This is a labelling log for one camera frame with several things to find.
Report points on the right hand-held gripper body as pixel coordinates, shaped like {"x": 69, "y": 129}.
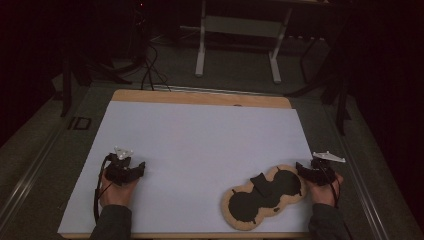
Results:
{"x": 321, "y": 171}

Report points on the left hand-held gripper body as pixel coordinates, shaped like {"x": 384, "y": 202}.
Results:
{"x": 118, "y": 170}

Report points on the wooden three-hole tray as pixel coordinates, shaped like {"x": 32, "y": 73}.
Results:
{"x": 263, "y": 200}

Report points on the person's right hand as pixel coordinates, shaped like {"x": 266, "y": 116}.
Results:
{"x": 323, "y": 195}

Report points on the person's left hand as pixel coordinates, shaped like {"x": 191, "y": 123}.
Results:
{"x": 116, "y": 195}

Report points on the black floor plate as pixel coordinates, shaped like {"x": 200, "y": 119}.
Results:
{"x": 80, "y": 123}

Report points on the white table mat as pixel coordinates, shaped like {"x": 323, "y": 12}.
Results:
{"x": 200, "y": 143}

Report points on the black stand with angled legs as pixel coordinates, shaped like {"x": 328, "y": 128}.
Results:
{"x": 336, "y": 83}
{"x": 83, "y": 73}

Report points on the wooden table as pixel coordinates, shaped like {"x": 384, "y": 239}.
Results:
{"x": 200, "y": 97}

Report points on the white metal stand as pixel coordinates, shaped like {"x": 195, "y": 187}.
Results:
{"x": 240, "y": 28}

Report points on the metal floor rail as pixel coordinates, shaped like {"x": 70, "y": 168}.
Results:
{"x": 363, "y": 186}
{"x": 30, "y": 173}

